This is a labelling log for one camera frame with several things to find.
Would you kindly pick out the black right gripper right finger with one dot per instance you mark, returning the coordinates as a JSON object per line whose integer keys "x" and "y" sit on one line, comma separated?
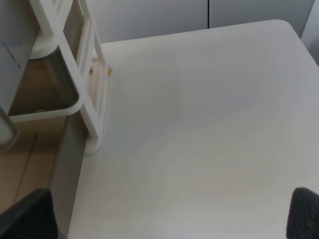
{"x": 303, "y": 218}

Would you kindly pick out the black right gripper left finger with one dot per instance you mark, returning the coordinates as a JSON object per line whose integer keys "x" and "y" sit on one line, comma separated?
{"x": 30, "y": 218}

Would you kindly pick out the translucent grey upper drawer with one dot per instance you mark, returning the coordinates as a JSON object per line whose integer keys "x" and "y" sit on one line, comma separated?
{"x": 46, "y": 85}

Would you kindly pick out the white plastic drawer unit frame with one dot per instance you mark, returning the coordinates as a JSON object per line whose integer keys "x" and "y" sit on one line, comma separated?
{"x": 88, "y": 69}

